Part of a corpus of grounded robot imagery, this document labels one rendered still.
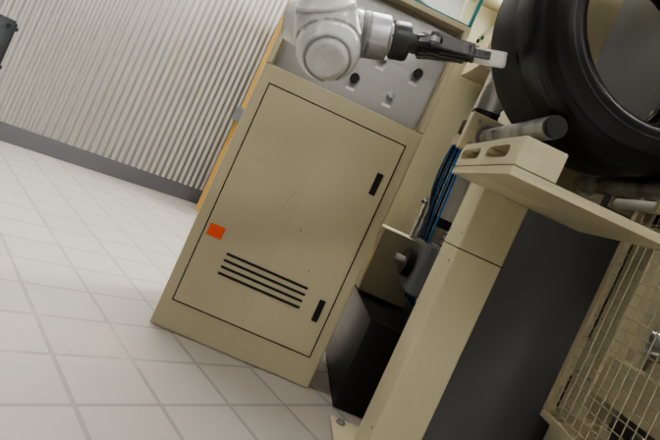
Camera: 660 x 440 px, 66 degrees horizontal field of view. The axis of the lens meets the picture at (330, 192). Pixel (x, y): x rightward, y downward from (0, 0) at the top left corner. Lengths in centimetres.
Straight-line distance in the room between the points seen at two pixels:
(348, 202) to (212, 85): 286
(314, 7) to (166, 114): 341
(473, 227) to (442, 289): 18
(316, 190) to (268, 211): 17
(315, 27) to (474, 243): 76
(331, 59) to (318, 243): 90
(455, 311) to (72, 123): 319
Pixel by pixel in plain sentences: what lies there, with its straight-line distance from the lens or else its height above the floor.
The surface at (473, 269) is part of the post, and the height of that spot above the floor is 59.
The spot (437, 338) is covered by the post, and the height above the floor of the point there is 39.
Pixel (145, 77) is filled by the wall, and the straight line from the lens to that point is 411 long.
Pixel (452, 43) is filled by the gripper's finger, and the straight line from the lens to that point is 104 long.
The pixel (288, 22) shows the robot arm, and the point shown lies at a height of 88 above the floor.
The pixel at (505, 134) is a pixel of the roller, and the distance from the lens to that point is 118.
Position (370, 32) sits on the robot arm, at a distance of 101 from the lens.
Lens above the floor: 64
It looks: 1 degrees down
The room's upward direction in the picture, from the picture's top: 24 degrees clockwise
